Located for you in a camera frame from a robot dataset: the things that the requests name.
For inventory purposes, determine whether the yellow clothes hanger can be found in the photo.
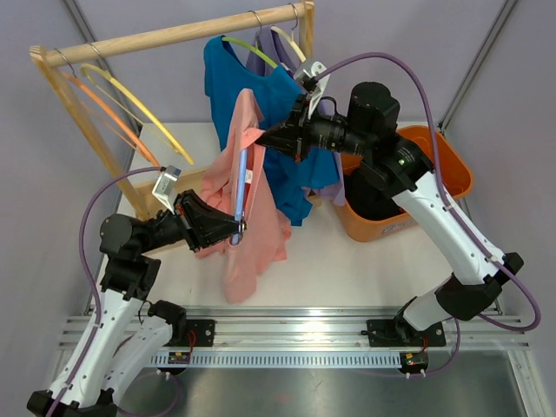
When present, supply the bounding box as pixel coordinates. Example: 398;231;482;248
80;43;195;166

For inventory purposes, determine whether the wooden tray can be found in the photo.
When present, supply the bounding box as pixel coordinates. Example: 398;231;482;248
136;168;206;218

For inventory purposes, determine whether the black t shirt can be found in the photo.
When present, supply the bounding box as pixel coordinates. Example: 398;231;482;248
344;169;402;221

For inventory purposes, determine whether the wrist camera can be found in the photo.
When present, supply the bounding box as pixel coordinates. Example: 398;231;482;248
294;58;329;118
151;165;182;212

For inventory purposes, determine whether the cream clothes hanger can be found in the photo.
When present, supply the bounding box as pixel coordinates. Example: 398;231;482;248
270;3;307;63

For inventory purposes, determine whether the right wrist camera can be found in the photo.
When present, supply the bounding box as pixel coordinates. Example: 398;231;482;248
294;58;329;118

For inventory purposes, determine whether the green clothes hanger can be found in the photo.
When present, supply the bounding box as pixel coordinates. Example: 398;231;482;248
222;36;278;70

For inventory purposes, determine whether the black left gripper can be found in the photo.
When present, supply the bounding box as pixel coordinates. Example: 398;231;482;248
138;189;247;255

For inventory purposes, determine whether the orange clothes hanger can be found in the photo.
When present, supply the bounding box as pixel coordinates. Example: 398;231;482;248
56;49;173;166

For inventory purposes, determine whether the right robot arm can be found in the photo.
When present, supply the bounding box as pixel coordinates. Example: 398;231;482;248
257;82;524;346

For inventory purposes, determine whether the blue t shirt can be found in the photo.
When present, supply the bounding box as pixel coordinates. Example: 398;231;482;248
204;36;344;227

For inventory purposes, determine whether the light blue clothes hanger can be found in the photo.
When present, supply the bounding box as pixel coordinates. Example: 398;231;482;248
230;149;248;246

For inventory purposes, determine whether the wooden clothes rack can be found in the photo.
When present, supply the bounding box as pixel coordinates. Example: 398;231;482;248
29;0;316;222

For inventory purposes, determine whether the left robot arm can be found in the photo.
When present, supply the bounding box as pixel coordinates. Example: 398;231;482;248
27;190;246;416

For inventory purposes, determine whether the orange plastic basket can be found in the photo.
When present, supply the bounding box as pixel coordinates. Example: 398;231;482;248
334;125;473;242

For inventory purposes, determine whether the aluminium mounting rail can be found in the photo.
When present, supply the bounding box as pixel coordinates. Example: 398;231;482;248
56;305;531;370

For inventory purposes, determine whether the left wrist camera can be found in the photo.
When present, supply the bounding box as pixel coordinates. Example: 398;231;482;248
151;165;182;212

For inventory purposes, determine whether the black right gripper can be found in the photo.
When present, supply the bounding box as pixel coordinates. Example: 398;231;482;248
257;93;374;164

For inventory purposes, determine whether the lavender t shirt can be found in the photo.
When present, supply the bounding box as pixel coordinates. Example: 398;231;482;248
246;26;346;207

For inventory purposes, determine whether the pink t shirt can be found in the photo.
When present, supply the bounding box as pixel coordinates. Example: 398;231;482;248
196;89;291;304

